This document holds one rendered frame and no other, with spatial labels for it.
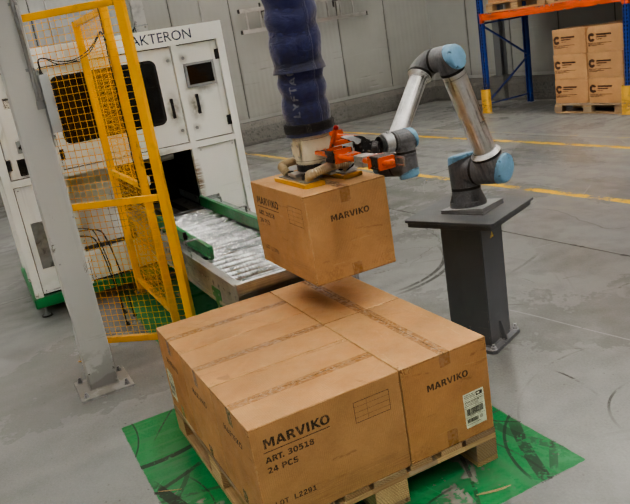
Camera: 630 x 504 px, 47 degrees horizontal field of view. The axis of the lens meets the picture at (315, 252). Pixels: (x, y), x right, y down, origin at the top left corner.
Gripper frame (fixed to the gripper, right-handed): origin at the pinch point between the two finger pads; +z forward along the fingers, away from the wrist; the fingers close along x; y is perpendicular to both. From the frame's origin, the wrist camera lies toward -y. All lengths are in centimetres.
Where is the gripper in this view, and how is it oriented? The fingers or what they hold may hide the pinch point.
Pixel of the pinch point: (343, 154)
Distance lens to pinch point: 303.6
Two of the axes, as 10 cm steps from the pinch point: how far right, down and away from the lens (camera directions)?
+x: -1.6, -9.4, -2.9
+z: -8.8, 2.7, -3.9
